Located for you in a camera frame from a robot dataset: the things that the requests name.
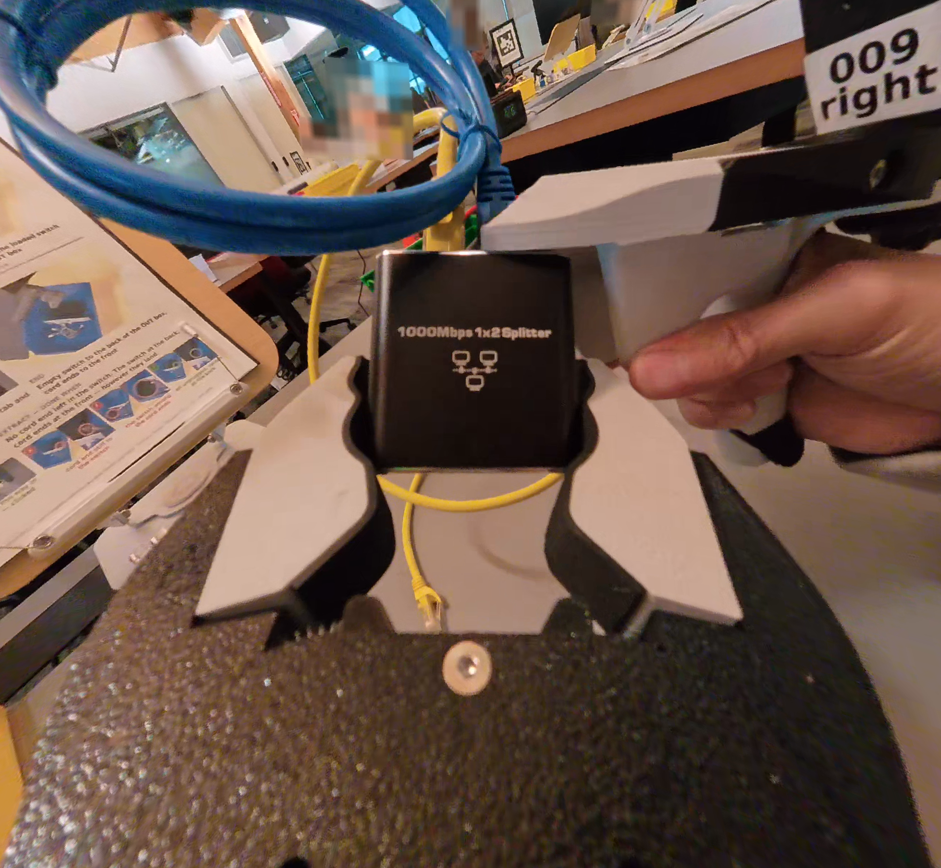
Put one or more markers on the instruction sheet clipboard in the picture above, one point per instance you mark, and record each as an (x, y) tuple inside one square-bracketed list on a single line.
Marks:
[(110, 368)]

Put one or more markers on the yellow storage bin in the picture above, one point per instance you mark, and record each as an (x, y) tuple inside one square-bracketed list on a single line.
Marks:
[(7, 758), (334, 181)]

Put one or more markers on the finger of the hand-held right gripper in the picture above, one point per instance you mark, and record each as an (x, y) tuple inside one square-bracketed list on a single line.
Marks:
[(625, 207)]

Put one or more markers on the grey wood-edged table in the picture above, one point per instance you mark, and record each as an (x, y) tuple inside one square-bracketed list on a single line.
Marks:
[(661, 82)]

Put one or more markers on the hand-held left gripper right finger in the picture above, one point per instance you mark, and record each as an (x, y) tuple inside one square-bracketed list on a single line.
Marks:
[(647, 515)]

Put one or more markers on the black ethernet splitter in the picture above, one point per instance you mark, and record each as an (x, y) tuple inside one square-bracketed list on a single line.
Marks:
[(470, 420)]

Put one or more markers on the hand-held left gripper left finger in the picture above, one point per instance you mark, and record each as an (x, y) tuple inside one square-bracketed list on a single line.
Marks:
[(294, 508)]

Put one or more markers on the black device with display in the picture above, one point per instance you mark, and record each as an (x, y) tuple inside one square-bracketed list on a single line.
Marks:
[(511, 115)]

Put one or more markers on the white clipboard stand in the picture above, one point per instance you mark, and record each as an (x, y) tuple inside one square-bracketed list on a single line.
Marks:
[(125, 552)]

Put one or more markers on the printed tag sign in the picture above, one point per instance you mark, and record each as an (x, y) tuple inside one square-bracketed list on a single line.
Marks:
[(506, 43)]

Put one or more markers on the green storage bin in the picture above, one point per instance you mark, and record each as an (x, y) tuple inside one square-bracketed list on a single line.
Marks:
[(367, 282)]

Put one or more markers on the person's right hand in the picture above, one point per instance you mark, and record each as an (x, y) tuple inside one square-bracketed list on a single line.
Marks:
[(860, 354)]

